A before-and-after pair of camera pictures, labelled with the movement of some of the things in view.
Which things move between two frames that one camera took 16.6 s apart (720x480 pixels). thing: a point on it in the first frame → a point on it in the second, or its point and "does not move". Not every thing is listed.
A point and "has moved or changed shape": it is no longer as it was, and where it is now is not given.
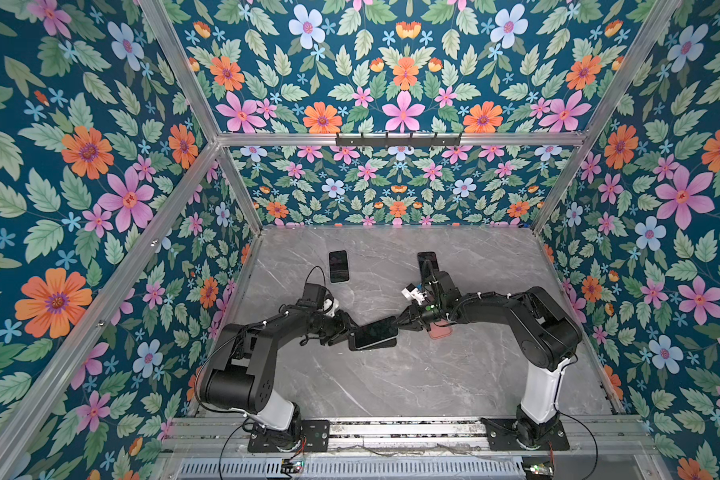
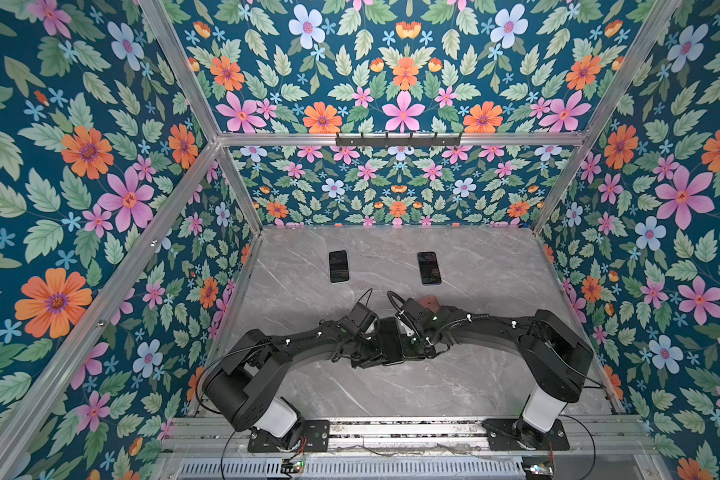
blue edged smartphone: x=428 y=255 does not move
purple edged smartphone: x=338 y=264 does not move
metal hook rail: x=398 y=141 does not move
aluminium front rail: x=585 y=434 does not move
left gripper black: x=343 y=327 → x=376 y=361
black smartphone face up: x=373 y=333 has moved or changed shape
